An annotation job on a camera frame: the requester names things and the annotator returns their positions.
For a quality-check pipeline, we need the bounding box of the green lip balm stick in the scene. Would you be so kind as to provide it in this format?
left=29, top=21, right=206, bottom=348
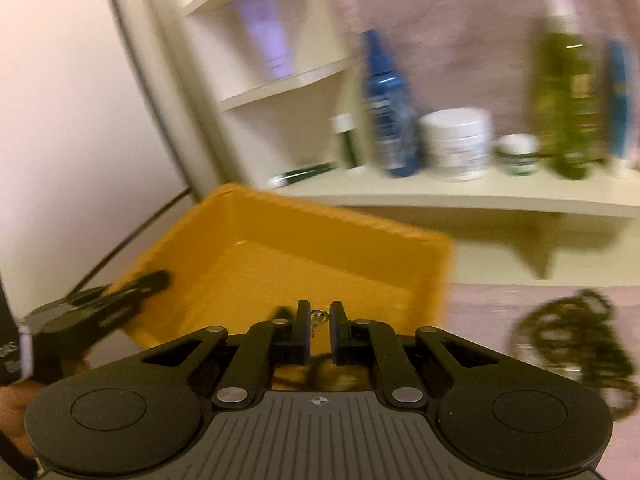
left=331, top=114, right=363, bottom=170

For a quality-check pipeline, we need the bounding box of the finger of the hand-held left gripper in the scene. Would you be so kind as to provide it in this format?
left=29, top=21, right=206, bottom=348
left=70, top=270, right=172, bottom=331
left=22, top=285, right=113, bottom=333

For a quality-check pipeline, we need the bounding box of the small green jar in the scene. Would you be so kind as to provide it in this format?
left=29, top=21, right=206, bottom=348
left=497, top=133, right=541, bottom=177

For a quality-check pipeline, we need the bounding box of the pink fuzzy mat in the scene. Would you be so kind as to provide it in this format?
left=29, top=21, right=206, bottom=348
left=445, top=280, right=640, bottom=480

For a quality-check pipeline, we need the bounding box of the blue spray bottle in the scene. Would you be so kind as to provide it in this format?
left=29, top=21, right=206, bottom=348
left=360, top=30, right=421, bottom=178

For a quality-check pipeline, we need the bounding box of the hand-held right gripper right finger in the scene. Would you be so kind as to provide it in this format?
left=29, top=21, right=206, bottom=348
left=330, top=302, right=501, bottom=405

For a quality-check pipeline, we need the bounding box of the purple cosmetic tube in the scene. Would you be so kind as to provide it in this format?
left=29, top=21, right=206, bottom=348
left=235, top=0, right=293, bottom=81

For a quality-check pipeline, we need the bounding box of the orange ribbed plastic tray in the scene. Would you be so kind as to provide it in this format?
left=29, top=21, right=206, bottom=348
left=107, top=183, right=456, bottom=393

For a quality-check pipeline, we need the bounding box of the white cream jar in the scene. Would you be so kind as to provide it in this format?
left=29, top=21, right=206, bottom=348
left=419, top=108, right=493, bottom=182

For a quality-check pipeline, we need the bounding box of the black cable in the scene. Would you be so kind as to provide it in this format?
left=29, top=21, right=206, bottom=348
left=67, top=187, right=193, bottom=296

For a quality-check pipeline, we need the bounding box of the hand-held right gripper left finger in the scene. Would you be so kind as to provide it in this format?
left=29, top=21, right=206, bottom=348
left=145, top=300, right=312, bottom=408

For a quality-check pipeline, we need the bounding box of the green oil spray bottle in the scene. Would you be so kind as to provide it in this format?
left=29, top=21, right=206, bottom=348
left=531, top=0, right=608, bottom=181

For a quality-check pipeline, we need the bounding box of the person's left hand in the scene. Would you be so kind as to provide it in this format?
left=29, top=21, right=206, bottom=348
left=0, top=381, right=46, bottom=456

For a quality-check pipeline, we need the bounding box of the brown bead necklace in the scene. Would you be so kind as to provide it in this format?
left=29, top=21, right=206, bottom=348
left=505, top=289, right=640, bottom=423

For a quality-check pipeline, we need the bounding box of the cream wooden shelf unit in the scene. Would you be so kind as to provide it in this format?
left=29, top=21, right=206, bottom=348
left=100, top=0, right=640, bottom=281

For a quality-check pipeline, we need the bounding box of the dark green tube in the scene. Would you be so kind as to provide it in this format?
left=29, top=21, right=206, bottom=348
left=267, top=161, right=336, bottom=189

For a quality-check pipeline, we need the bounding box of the blue and white tube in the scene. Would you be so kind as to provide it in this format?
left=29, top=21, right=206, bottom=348
left=605, top=40, right=633, bottom=176

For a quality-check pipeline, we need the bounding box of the pink towel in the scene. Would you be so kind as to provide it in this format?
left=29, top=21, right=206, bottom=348
left=320, top=0, right=640, bottom=156

